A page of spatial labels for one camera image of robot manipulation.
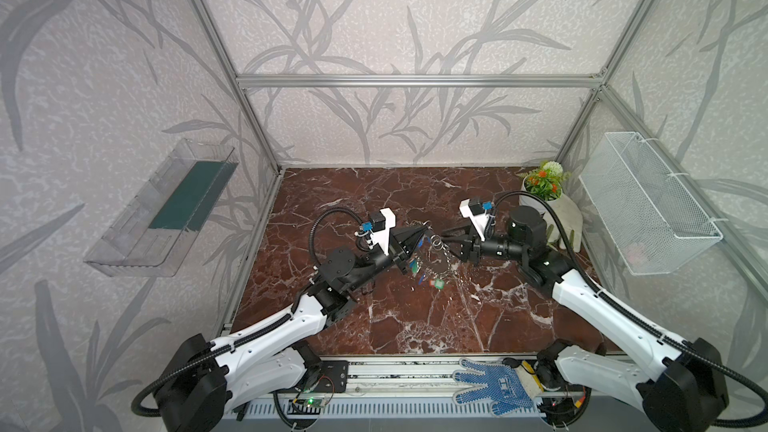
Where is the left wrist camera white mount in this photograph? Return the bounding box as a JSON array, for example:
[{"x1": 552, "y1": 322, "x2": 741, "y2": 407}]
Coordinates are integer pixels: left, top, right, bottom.
[{"x1": 356, "y1": 208, "x2": 396, "y2": 255}]

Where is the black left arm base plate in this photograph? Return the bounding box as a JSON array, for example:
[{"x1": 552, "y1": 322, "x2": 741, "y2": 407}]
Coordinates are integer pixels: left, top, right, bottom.
[{"x1": 298, "y1": 360, "x2": 350, "y2": 394}]

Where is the green circuit board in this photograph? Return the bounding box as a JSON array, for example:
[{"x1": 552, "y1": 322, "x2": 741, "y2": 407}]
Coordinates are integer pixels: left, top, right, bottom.
[{"x1": 289, "y1": 395, "x2": 333, "y2": 415}]

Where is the steel key ring disc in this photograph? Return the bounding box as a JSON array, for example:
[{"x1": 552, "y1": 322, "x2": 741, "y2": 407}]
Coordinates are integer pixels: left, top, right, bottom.
[{"x1": 406, "y1": 230, "x2": 459, "y2": 291}]

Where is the white wire mesh basket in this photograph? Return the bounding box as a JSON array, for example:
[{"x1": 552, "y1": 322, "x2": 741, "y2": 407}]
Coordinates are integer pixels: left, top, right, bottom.
[{"x1": 580, "y1": 132, "x2": 723, "y2": 276}]

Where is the clear plastic wall tray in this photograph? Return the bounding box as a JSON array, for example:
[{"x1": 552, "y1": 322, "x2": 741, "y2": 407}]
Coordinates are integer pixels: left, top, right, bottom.
[{"x1": 84, "y1": 139, "x2": 239, "y2": 278}]

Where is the beige work glove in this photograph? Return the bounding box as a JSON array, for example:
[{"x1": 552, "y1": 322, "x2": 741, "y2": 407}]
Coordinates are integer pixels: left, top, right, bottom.
[{"x1": 543, "y1": 194, "x2": 584, "y2": 252}]

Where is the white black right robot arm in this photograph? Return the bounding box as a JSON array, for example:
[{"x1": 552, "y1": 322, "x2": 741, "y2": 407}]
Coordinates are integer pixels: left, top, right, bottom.
[{"x1": 442, "y1": 198, "x2": 767, "y2": 431}]

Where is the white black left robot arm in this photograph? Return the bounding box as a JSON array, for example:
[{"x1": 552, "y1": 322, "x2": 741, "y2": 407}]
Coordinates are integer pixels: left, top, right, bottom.
[{"x1": 130, "y1": 207, "x2": 428, "y2": 431}]

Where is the blue dotted work glove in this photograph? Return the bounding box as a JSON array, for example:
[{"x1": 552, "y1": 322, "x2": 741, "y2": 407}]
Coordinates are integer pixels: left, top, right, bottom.
[{"x1": 452, "y1": 358, "x2": 541, "y2": 417}]

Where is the white potted flower plant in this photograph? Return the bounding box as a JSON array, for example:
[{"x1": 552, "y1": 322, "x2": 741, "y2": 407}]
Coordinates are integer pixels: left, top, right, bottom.
[{"x1": 518, "y1": 161, "x2": 570, "y2": 203}]

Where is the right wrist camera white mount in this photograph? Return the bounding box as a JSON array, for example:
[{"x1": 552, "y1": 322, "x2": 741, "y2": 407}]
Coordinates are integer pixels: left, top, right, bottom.
[{"x1": 459, "y1": 198, "x2": 494, "y2": 241}]

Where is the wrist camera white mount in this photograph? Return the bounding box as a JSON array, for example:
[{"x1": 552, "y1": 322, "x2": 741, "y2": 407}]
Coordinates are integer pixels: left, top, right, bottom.
[
  {"x1": 356, "y1": 208, "x2": 396, "y2": 255},
  {"x1": 459, "y1": 198, "x2": 494, "y2": 241}
]

